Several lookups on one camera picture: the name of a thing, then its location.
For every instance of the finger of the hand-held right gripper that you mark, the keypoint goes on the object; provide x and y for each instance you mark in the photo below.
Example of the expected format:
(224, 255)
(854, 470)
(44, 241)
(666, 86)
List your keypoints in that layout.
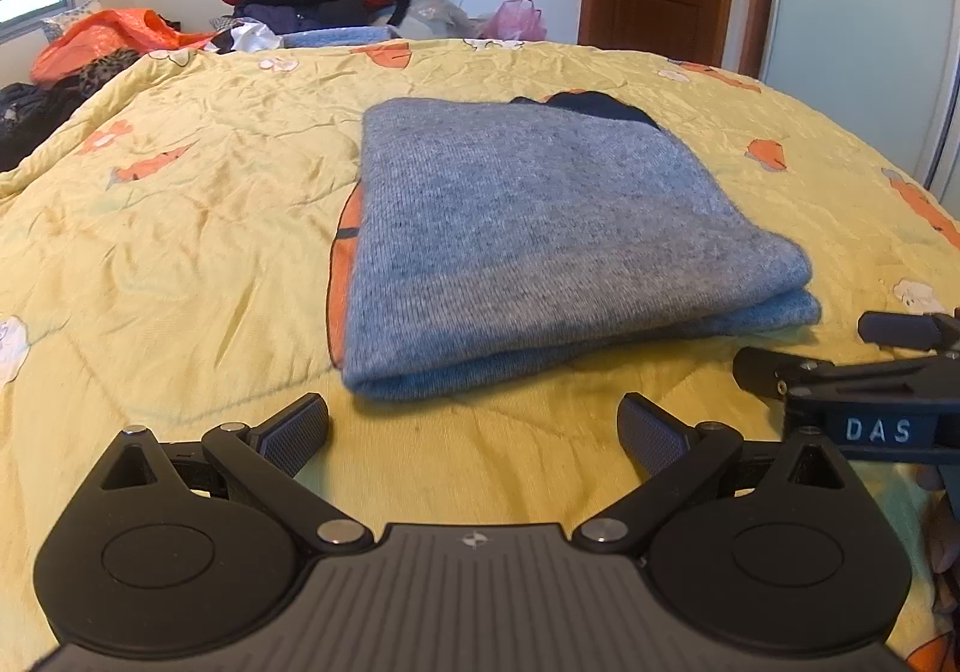
(900, 329)
(772, 376)

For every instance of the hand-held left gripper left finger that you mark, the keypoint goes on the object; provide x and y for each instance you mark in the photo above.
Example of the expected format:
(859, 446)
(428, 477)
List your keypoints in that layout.
(296, 430)

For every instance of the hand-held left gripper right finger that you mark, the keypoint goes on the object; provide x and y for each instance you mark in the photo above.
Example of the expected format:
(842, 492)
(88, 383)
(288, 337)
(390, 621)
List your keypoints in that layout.
(651, 430)

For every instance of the grey sweater with navy sleeves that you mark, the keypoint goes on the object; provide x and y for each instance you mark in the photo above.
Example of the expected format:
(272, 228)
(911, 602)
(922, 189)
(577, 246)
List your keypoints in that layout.
(525, 229)

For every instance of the dark patterned clothes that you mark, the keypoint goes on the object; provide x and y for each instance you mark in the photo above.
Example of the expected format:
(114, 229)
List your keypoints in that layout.
(34, 121)

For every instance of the yellow floral quilt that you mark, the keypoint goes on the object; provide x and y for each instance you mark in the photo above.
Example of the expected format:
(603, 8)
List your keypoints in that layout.
(187, 252)

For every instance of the white wardrobe with flower decals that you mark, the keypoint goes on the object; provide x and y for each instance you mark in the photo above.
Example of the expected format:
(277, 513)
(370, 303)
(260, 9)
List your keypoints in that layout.
(855, 27)

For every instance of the folded blue towel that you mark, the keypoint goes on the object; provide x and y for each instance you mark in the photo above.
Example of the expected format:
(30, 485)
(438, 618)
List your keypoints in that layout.
(337, 37)

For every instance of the white and black patterned cloth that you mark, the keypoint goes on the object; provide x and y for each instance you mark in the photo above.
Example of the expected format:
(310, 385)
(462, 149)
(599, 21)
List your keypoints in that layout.
(247, 36)

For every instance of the leopard print cloth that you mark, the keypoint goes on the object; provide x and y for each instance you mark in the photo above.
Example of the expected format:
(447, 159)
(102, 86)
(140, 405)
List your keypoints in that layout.
(97, 72)

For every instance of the pink plastic bag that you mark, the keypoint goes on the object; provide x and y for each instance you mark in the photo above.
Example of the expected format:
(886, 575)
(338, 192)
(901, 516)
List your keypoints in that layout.
(517, 21)

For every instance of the clear plastic bag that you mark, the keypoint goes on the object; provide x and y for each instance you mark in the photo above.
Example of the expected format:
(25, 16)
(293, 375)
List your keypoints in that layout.
(442, 18)

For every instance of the orange garment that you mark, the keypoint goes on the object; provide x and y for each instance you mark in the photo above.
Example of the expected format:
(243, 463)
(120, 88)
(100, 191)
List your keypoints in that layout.
(105, 34)

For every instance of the patterned pillow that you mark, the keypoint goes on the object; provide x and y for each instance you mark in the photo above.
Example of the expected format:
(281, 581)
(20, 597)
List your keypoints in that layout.
(71, 19)

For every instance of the window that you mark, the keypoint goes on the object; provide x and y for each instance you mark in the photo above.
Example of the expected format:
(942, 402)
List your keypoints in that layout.
(26, 8)

